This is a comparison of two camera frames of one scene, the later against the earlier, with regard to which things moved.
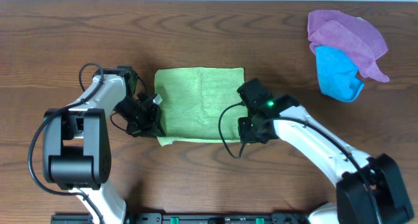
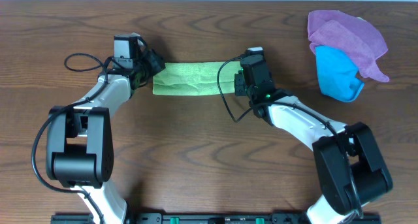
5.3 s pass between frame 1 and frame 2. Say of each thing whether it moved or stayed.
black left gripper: moved
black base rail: stayed
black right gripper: moved
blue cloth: stayed
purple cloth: stayed
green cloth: moved
